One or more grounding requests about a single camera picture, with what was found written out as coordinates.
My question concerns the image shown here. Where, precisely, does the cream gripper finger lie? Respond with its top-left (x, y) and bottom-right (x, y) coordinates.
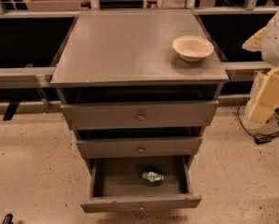
top-left (246, 67), bottom-right (279, 124)
top-left (242, 27), bottom-right (266, 52)

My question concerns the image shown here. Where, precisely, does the crushed green can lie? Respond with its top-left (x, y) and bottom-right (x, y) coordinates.
top-left (142, 171), bottom-right (164, 187)

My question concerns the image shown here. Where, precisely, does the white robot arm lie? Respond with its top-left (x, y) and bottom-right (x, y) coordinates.
top-left (243, 10), bottom-right (279, 124)

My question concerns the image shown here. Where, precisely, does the grey top drawer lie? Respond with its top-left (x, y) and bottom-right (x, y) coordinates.
top-left (61, 101), bottom-right (218, 130)

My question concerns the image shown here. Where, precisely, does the grey middle drawer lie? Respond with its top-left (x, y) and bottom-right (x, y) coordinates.
top-left (77, 137), bottom-right (202, 159)

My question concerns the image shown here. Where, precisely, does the grey wooden drawer cabinet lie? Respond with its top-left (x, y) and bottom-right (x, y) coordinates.
top-left (49, 8), bottom-right (230, 173)

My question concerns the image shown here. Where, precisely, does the grey open bottom drawer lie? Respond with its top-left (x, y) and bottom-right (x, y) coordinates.
top-left (81, 156), bottom-right (202, 213)

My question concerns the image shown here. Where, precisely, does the beige bowl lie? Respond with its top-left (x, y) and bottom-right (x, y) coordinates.
top-left (173, 35), bottom-right (214, 62)

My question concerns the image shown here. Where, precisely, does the black object at floor corner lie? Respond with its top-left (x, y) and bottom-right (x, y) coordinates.
top-left (2, 214), bottom-right (14, 224)

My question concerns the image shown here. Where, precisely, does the black power adapter with cable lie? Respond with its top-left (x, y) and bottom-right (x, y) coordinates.
top-left (234, 102), bottom-right (279, 146)

